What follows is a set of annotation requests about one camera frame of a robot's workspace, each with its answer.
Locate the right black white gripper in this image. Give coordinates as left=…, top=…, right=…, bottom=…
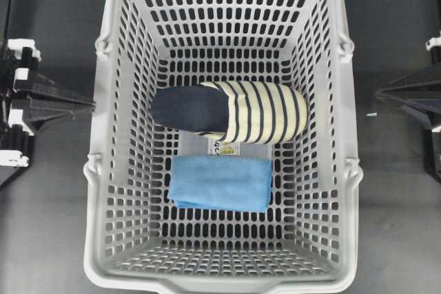
left=376, top=36, right=440, bottom=173

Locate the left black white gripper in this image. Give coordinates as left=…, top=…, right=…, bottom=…
left=1, top=39, right=95, bottom=167

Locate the grey plastic shopping basket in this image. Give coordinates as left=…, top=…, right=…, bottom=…
left=83, top=0, right=363, bottom=293

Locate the paper label in basket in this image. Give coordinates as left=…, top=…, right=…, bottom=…
left=207, top=139, right=240, bottom=156

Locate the folded blue cloth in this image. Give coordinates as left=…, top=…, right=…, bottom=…
left=168, top=155, right=272, bottom=213

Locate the striped navy cream slipper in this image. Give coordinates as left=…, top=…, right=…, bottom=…
left=150, top=81, right=308, bottom=145

